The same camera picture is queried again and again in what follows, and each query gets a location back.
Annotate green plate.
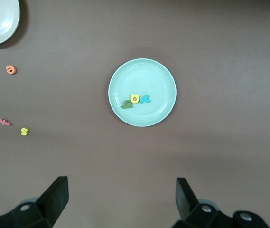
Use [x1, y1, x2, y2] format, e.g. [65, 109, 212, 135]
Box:
[108, 58, 177, 128]

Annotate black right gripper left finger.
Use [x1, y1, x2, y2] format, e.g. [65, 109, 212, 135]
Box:
[0, 176, 68, 228]

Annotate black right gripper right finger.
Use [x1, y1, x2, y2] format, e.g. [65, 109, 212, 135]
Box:
[172, 177, 270, 228]

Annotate teal letter y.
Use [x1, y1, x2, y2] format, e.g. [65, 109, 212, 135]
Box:
[139, 95, 152, 105]

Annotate green letter q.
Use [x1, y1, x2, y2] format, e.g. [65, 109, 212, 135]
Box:
[121, 99, 134, 109]

